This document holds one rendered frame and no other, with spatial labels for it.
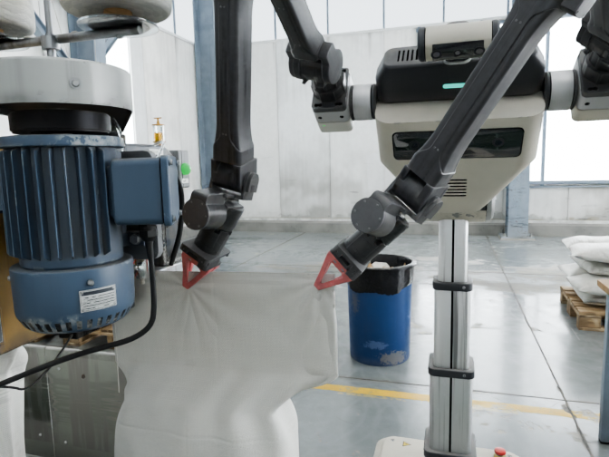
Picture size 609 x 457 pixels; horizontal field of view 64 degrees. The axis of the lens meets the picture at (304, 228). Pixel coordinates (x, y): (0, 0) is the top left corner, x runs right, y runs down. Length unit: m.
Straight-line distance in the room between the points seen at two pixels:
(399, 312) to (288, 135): 6.60
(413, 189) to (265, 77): 8.84
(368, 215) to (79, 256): 0.42
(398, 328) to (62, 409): 2.05
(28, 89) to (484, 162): 0.98
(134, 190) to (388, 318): 2.61
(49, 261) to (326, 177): 8.57
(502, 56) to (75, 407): 1.53
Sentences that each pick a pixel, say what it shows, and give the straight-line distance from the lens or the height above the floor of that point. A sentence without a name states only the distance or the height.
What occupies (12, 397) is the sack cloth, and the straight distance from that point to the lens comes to 1.45.
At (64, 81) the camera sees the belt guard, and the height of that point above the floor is 1.39.
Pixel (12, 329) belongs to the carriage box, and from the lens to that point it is 0.85.
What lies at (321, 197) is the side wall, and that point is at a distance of 9.18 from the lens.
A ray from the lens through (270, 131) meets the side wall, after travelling 9.47.
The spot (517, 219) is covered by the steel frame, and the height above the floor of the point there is 0.32.
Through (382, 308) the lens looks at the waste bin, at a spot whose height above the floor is 0.39.
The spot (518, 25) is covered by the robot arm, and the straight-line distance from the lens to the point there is 0.78.
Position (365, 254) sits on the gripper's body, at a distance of 0.86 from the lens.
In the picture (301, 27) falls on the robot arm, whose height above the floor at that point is 1.56.
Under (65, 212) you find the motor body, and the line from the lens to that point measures 0.66.
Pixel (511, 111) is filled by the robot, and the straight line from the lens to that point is 1.21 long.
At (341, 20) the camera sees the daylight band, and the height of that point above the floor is 3.81.
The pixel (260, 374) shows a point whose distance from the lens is 1.01.
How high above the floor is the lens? 1.29
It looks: 8 degrees down
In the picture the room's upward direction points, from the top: 1 degrees counter-clockwise
